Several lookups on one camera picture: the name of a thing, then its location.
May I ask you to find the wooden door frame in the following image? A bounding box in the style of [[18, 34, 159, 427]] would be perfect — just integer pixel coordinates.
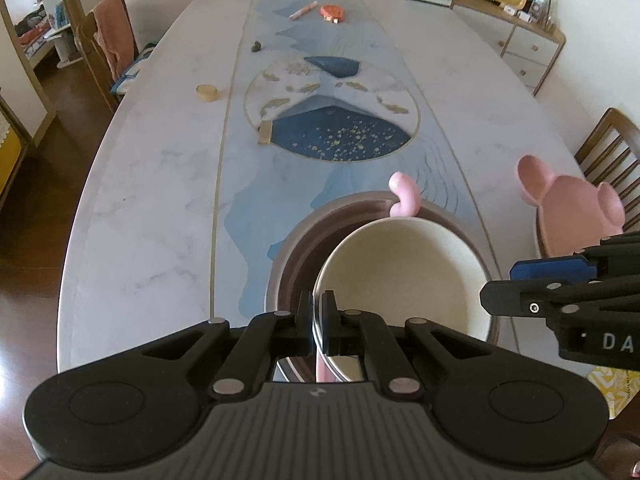
[[0, 0, 83, 146]]

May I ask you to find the pink bear-shaped plate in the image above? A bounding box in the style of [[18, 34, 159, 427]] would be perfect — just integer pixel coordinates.
[[516, 155, 626, 257]]

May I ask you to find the blue patterned table runner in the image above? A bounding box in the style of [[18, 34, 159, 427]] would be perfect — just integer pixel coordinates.
[[207, 0, 506, 361]]

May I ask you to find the wooden chair with dark seat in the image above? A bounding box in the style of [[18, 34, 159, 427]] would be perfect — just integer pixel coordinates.
[[574, 107, 640, 203]]

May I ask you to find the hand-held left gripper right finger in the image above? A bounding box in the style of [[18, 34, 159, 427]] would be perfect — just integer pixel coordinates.
[[320, 290, 506, 403]]

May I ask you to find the cream bowl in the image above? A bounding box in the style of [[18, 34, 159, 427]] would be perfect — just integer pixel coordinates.
[[312, 218, 492, 383]]

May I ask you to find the white drawer cabinet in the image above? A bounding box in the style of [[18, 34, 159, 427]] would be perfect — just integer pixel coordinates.
[[452, 0, 567, 97]]

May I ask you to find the yellow patterned cardboard box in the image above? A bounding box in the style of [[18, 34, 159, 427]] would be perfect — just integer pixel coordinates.
[[585, 366, 640, 413]]

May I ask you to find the wooden chair with towel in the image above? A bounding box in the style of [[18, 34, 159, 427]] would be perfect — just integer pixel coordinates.
[[75, 0, 141, 113]]

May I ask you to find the stainless steel bowl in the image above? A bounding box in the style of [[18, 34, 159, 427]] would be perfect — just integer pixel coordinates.
[[264, 191, 501, 385]]

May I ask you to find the pink towel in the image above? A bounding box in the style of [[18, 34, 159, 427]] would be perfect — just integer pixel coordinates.
[[94, 0, 140, 81]]

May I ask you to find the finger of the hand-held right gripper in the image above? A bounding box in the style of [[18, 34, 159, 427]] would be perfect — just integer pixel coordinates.
[[479, 272, 640, 318], [510, 231, 640, 283]]

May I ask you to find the wooden cabinet with yellow panel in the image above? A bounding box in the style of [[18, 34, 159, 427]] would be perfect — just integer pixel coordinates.
[[0, 95, 36, 211]]

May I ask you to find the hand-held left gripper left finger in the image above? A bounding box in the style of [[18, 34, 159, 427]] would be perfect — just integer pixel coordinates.
[[115, 292, 316, 402]]

